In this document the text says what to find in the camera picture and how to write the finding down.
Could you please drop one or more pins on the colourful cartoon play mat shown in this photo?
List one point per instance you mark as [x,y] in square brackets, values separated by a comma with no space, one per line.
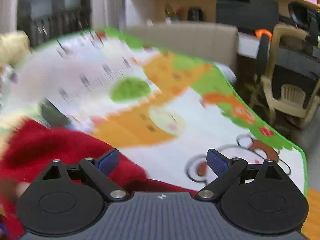
[163,111]

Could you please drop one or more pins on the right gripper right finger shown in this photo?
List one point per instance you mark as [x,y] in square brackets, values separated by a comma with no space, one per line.
[227,171]

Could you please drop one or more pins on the potted plant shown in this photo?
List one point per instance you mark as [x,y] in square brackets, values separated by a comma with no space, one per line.
[173,14]

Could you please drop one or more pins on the orange object on desk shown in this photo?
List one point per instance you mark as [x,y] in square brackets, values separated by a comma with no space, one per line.
[261,32]

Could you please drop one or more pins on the red fleece hooded jacket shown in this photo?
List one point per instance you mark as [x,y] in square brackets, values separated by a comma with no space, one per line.
[33,146]

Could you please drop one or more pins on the black monitor screen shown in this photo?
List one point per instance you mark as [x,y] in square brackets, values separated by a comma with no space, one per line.
[248,15]

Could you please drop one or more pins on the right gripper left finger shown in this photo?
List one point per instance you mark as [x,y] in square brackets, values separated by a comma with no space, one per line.
[96,172]

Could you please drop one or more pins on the cream plush toy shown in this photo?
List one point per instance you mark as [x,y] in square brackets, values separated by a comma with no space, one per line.
[15,46]

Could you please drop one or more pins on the beige sofa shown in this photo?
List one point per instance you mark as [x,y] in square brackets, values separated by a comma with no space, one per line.
[217,43]

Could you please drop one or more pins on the beige office chair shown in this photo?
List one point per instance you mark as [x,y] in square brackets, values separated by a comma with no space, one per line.
[286,76]

